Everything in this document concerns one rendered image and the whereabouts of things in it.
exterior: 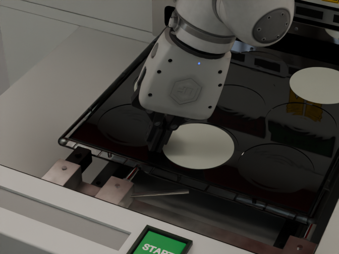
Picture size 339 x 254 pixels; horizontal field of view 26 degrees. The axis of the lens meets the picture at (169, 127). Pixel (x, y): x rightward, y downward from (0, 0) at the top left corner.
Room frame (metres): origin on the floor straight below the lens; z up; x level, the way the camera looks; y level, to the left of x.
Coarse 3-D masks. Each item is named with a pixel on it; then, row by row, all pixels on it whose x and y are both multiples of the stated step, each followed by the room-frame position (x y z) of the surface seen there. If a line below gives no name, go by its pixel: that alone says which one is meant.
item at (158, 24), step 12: (156, 0) 1.17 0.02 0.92; (168, 0) 1.16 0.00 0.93; (156, 12) 1.17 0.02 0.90; (156, 24) 1.17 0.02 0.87; (300, 24) 1.05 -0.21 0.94; (312, 24) 1.05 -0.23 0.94; (324, 24) 1.05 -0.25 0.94; (300, 36) 1.05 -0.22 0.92; (312, 36) 1.04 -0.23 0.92; (324, 36) 1.03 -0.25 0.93; (336, 36) 1.02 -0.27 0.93
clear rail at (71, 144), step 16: (64, 144) 0.79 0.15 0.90; (80, 144) 0.79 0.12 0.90; (112, 160) 0.76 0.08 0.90; (128, 160) 0.75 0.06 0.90; (160, 176) 0.73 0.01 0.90; (176, 176) 0.72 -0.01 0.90; (208, 192) 0.70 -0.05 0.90; (224, 192) 0.69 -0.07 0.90; (256, 208) 0.67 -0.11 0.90; (272, 208) 0.66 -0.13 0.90; (288, 208) 0.66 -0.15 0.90; (304, 224) 0.64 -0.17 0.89
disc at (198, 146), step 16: (192, 128) 0.82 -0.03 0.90; (208, 128) 0.83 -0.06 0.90; (176, 144) 0.79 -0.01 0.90; (192, 144) 0.79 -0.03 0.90; (208, 144) 0.79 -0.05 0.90; (224, 144) 0.79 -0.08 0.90; (176, 160) 0.75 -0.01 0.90; (192, 160) 0.75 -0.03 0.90; (208, 160) 0.75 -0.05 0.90; (224, 160) 0.75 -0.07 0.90
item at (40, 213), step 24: (0, 168) 0.67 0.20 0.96; (0, 192) 0.63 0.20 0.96; (24, 192) 0.63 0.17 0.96; (48, 192) 0.63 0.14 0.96; (72, 192) 0.63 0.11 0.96; (0, 216) 0.59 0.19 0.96; (24, 216) 0.59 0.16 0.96; (48, 216) 0.59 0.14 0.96; (72, 216) 0.59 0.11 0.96; (96, 216) 0.59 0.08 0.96; (120, 216) 0.59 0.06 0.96; (144, 216) 0.59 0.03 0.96; (0, 240) 0.56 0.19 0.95; (24, 240) 0.55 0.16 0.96; (48, 240) 0.55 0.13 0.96; (72, 240) 0.55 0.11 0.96; (96, 240) 0.55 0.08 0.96; (120, 240) 0.55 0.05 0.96; (216, 240) 0.55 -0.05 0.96
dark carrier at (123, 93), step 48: (240, 48) 1.04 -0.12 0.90; (240, 96) 0.90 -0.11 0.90; (288, 96) 0.90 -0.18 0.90; (96, 144) 0.79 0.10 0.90; (144, 144) 0.79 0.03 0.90; (240, 144) 0.79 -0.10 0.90; (288, 144) 0.79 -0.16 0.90; (336, 144) 0.79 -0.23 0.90; (240, 192) 0.69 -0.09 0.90; (288, 192) 0.69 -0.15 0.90
